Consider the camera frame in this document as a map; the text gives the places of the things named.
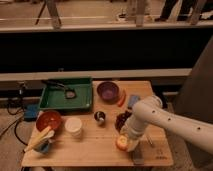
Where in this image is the green plastic tray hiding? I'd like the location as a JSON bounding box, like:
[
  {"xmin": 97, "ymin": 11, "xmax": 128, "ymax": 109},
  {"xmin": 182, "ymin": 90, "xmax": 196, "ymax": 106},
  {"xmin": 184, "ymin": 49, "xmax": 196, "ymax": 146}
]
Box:
[{"xmin": 39, "ymin": 77, "xmax": 93, "ymax": 112}]

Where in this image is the blue box on floor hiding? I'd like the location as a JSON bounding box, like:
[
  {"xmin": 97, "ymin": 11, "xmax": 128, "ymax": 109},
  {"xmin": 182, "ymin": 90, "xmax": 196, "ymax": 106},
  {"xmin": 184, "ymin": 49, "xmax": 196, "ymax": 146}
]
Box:
[{"xmin": 24, "ymin": 104, "xmax": 39, "ymax": 121}]

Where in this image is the red bowl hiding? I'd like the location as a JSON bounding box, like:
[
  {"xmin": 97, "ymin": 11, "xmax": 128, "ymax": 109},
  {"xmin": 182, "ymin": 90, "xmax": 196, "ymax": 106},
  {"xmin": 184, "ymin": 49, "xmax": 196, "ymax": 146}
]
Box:
[{"xmin": 36, "ymin": 110, "xmax": 62, "ymax": 131}]

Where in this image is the blue sponge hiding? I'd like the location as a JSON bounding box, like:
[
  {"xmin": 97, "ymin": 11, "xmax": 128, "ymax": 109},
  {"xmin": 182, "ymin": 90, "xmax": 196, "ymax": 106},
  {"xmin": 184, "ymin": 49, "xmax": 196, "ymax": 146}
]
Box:
[{"xmin": 127, "ymin": 95, "xmax": 140, "ymax": 109}]

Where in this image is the small metal cup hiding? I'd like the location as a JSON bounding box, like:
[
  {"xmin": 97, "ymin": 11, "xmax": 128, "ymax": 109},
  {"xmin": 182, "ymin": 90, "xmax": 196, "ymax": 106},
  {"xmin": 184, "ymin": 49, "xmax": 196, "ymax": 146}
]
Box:
[{"xmin": 94, "ymin": 111, "xmax": 106, "ymax": 125}]

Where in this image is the wooden spatula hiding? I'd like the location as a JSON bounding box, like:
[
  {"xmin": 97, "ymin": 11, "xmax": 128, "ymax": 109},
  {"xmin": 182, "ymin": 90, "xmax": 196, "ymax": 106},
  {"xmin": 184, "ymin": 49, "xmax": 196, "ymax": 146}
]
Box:
[{"xmin": 24, "ymin": 126, "xmax": 52, "ymax": 152}]

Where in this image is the purple bowl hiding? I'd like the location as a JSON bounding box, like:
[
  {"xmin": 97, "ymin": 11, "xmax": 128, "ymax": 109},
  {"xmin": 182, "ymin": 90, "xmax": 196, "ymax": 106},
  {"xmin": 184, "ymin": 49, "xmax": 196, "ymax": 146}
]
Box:
[{"xmin": 97, "ymin": 81, "xmax": 119, "ymax": 102}]

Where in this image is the orange carrot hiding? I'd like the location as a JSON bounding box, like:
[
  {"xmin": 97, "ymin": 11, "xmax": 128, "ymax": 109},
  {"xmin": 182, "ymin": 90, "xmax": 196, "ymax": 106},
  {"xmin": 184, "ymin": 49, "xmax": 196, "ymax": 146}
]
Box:
[{"xmin": 117, "ymin": 90, "xmax": 126, "ymax": 107}]

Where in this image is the white plastic cup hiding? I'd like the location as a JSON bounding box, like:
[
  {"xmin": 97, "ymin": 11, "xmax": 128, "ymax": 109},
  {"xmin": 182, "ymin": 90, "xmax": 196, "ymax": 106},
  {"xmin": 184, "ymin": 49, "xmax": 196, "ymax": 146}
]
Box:
[{"xmin": 65, "ymin": 117, "xmax": 82, "ymax": 137}]

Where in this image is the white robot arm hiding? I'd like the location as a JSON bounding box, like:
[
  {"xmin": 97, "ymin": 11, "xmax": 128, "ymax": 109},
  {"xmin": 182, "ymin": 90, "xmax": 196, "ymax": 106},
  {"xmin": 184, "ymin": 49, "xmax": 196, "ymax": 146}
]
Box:
[{"xmin": 122, "ymin": 95, "xmax": 213, "ymax": 155}]

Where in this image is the black cable on floor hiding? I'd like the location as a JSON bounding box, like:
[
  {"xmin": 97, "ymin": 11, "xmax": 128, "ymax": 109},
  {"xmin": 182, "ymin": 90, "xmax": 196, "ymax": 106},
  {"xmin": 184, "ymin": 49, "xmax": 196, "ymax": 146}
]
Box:
[{"xmin": 0, "ymin": 96, "xmax": 29, "ymax": 147}]

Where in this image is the bunch of dark grapes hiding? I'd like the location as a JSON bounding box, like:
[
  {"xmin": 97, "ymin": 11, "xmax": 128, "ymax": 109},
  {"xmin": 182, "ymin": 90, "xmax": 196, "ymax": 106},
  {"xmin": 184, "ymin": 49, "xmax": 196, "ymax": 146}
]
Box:
[{"xmin": 115, "ymin": 111, "xmax": 132, "ymax": 131}]

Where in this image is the black strainer in tray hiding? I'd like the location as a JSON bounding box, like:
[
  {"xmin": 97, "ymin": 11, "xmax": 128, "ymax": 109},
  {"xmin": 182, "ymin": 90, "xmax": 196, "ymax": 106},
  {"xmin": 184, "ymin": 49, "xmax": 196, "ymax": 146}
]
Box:
[{"xmin": 42, "ymin": 80, "xmax": 76, "ymax": 99}]

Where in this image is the metal fork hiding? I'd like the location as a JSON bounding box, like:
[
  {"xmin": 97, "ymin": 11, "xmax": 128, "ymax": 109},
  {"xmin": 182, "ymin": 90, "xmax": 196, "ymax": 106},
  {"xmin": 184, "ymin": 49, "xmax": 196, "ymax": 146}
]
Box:
[{"xmin": 146, "ymin": 134, "xmax": 155, "ymax": 148}]

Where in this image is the yellow red apple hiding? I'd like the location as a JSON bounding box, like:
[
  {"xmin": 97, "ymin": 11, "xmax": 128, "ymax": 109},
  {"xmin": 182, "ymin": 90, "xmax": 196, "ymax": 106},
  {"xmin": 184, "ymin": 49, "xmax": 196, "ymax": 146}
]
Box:
[{"xmin": 115, "ymin": 135, "xmax": 128, "ymax": 151}]

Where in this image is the grey rectangular block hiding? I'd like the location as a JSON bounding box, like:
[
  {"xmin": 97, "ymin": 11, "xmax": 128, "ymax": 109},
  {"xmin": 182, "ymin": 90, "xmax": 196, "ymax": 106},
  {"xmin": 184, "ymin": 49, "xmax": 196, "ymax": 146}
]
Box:
[{"xmin": 132, "ymin": 147, "xmax": 144, "ymax": 165}]

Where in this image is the small blue cup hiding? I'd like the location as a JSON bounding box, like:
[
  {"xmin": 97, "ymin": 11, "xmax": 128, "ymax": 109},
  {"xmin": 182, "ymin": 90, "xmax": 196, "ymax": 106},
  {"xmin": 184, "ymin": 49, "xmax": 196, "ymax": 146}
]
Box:
[{"xmin": 34, "ymin": 140, "xmax": 51, "ymax": 154}]

